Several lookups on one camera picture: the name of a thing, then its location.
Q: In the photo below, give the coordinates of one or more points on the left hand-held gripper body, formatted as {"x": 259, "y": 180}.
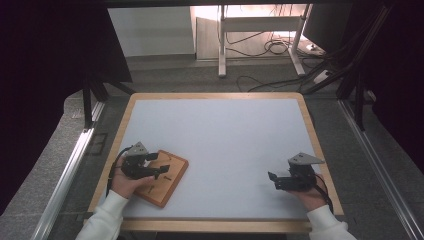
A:
{"x": 135, "y": 168}

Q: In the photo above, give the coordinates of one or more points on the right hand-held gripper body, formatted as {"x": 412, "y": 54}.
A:
{"x": 301, "y": 178}

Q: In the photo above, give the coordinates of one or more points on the wooden picture frame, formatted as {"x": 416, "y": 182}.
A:
{"x": 166, "y": 186}

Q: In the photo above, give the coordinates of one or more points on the person's left hand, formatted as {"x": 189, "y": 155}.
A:
{"x": 125, "y": 186}

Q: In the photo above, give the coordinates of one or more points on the person's right hand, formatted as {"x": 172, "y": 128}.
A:
{"x": 311, "y": 198}

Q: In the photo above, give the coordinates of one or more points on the dark floor grate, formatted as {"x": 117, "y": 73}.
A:
{"x": 97, "y": 144}

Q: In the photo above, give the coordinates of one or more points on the black metal stand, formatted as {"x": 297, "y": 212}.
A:
{"x": 358, "y": 96}
{"x": 88, "y": 103}

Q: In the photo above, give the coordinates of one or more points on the white power strip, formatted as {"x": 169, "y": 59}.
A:
{"x": 322, "y": 76}

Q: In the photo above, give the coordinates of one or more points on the white panel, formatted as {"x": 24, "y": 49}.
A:
{"x": 151, "y": 31}

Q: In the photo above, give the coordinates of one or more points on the black curtain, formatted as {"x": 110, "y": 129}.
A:
{"x": 40, "y": 83}
{"x": 403, "y": 83}

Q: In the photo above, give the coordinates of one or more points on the aluminium rail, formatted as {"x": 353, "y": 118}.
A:
{"x": 66, "y": 176}
{"x": 376, "y": 160}

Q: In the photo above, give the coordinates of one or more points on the white desk frame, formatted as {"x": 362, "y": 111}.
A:
{"x": 260, "y": 24}

